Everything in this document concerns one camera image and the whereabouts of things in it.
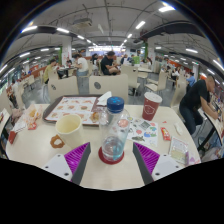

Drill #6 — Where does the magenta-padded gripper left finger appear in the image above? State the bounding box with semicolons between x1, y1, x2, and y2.
41;142;92;186

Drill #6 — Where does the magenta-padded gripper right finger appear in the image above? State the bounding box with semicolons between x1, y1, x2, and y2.
131;142;183;186

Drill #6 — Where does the clear blue-capped water bottle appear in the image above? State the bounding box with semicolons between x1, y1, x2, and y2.
98;96;131;163

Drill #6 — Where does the clear plastic packet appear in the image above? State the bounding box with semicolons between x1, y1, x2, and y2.
168;135;190;166

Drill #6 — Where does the red sauce packet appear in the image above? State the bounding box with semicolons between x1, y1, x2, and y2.
160;126;172;142
27;121;38;131

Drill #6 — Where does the small white packet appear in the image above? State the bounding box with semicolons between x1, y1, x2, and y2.
174;122;184;136

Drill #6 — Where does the white sheet with colourful stickers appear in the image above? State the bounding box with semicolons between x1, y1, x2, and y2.
124;114;160;148

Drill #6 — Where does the flat round red coaster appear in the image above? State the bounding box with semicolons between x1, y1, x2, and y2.
97;146;125;166

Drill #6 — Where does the white paper card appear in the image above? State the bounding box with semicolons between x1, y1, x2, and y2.
12;119;28;134

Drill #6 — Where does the crumpled clear snack bag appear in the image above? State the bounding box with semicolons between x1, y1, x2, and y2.
23;103;44;126

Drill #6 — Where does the dark brown food tray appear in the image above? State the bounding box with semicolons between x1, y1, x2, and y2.
42;94;108;127

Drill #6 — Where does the red paper cup with lid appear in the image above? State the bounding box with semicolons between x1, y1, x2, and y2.
141;91;163;122

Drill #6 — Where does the pale pink bag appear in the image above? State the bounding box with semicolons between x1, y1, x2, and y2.
11;108;24;124

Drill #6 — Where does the beige dining table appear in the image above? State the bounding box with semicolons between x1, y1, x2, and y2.
0;108;11;136
199;106;224;148

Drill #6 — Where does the person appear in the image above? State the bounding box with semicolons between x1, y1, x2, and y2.
43;59;58;84
73;53;90;77
100;50;121;76
132;53;141;66
179;74;219;136
10;78;21;104

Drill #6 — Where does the white paper napkin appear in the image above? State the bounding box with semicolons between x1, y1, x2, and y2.
96;90;113;107

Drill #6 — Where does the group of beige chairs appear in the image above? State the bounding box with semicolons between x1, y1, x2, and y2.
120;61;188;108

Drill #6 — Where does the ceiling air conditioner unit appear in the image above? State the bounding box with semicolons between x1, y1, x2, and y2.
72;17;93;28

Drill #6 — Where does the group of ceiling lights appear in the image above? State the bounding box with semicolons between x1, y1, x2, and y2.
0;5;224;84

